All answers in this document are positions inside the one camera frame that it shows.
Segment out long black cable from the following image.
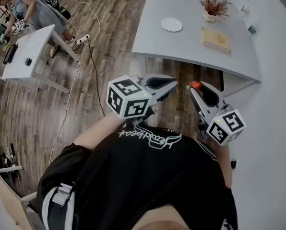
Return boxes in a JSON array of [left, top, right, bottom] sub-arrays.
[[84, 37, 106, 117]]

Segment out person's right forearm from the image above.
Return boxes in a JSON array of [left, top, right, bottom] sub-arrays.
[[212, 141, 233, 189]]

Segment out small white table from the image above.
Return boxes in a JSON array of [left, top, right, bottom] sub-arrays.
[[0, 24, 80, 94]]

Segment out person's black t-shirt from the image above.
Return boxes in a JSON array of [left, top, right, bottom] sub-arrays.
[[36, 125, 238, 230]]

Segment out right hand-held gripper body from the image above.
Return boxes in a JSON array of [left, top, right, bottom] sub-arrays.
[[197, 96, 247, 147]]

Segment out white round plate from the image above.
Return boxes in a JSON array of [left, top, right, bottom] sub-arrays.
[[160, 17, 183, 33]]

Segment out clear drinking glass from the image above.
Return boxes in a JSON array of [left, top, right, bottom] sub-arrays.
[[237, 0, 250, 21]]

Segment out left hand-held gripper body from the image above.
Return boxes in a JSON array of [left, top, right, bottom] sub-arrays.
[[106, 75, 156, 127]]

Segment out red strawberry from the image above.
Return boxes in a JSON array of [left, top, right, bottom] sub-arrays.
[[186, 81, 203, 91]]

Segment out person's left forearm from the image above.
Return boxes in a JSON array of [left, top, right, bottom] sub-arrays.
[[72, 114, 127, 151]]

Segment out white power strip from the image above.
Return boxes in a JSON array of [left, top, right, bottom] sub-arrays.
[[75, 34, 90, 46]]

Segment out flat black device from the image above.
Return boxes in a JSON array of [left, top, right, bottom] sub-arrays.
[[3, 44, 19, 65]]

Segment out long white cable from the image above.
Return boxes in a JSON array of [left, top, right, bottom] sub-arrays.
[[48, 0, 102, 165]]

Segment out white shoulder strap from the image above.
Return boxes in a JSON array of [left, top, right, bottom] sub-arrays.
[[221, 218, 233, 230], [41, 182, 76, 230]]

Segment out dried red plant in vase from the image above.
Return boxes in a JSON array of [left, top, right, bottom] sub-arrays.
[[199, 0, 233, 23]]

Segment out clear water bottle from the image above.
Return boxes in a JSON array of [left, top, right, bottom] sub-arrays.
[[247, 20, 261, 39]]

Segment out pile of cables and devices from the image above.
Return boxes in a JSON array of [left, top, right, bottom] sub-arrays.
[[0, 133, 23, 182]]

